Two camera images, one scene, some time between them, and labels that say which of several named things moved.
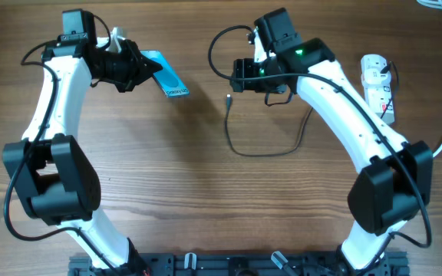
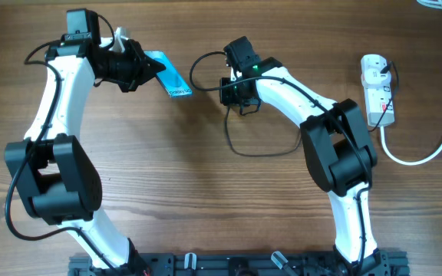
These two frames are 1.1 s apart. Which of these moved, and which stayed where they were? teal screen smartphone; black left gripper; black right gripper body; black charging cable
Moved: black right gripper body
Stayed: black left gripper; teal screen smartphone; black charging cable
